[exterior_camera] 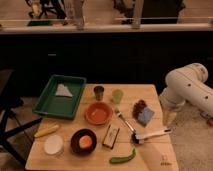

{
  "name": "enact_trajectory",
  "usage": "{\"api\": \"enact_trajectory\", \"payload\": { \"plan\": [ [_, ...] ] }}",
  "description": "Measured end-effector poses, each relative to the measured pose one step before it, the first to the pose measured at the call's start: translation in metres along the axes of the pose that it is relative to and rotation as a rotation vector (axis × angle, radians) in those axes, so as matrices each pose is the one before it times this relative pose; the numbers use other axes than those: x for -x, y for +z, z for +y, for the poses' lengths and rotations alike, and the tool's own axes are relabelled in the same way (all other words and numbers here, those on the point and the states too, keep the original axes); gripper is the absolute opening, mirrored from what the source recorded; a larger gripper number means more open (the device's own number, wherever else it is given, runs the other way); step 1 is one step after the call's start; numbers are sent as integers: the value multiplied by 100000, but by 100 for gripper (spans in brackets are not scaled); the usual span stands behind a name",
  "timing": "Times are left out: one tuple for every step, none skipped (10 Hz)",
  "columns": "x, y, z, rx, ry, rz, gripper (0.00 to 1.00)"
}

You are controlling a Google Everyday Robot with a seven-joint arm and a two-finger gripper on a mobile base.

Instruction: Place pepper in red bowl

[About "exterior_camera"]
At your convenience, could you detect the red bowl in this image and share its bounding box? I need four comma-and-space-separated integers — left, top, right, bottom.
85, 102, 113, 125

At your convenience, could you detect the black chair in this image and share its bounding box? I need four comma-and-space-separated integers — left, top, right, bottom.
0, 69, 41, 165

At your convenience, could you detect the green plastic cup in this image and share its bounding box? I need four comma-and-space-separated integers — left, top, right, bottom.
112, 89, 123, 104

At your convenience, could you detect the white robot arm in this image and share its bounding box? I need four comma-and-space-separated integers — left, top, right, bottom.
159, 63, 213, 126

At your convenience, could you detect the white handled brush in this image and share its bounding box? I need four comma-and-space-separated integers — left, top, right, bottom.
131, 129, 172, 144

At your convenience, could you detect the blue sponge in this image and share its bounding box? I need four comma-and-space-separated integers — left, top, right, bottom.
138, 107, 154, 126

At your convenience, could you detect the white folded cloth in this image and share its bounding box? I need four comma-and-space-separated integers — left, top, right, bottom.
55, 84, 72, 97

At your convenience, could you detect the green pepper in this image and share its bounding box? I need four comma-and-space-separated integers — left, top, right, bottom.
109, 149, 136, 164

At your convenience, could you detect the small metal cup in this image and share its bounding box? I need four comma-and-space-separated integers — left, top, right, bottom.
93, 86, 104, 101

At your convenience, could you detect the yellow corn cob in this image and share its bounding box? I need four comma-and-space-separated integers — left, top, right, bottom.
34, 125, 59, 138

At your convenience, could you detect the small brown box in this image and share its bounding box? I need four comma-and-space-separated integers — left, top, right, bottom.
102, 124, 120, 149

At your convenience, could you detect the white round lid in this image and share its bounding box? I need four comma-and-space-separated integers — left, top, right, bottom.
44, 135, 63, 155

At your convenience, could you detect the dark bowl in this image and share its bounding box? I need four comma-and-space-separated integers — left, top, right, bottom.
70, 129, 97, 156

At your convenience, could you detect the orange fruit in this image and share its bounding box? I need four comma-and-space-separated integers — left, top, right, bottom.
79, 135, 92, 149

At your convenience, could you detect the green plastic tray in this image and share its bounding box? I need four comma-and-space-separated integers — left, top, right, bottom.
33, 75, 86, 120

